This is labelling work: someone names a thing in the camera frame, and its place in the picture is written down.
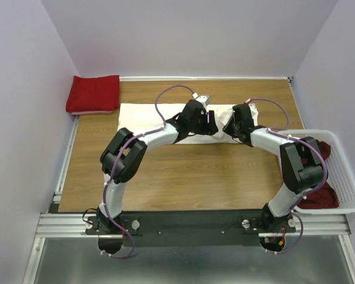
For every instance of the white rear table edge strip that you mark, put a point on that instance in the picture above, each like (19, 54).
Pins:
(181, 78)

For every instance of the dark red t-shirt in basket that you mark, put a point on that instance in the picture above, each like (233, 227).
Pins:
(325, 197)

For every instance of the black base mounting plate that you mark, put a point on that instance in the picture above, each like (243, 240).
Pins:
(188, 229)

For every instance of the aluminium front frame rail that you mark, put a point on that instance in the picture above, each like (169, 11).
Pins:
(60, 226)

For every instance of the aluminium rail left side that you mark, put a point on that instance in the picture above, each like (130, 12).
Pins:
(53, 208)

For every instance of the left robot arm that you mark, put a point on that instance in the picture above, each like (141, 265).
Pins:
(123, 155)

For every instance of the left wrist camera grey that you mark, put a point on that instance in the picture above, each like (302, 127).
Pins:
(203, 99)

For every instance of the white plastic laundry basket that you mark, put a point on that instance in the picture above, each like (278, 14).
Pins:
(340, 175)

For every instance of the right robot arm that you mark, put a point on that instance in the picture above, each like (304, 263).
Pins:
(302, 165)

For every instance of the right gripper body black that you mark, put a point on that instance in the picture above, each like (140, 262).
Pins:
(236, 128)

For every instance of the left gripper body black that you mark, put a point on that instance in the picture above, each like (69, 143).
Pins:
(199, 126)

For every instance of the white t-shirt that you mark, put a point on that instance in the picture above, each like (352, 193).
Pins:
(140, 118)

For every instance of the folded red t-shirt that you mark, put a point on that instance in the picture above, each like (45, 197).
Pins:
(94, 94)

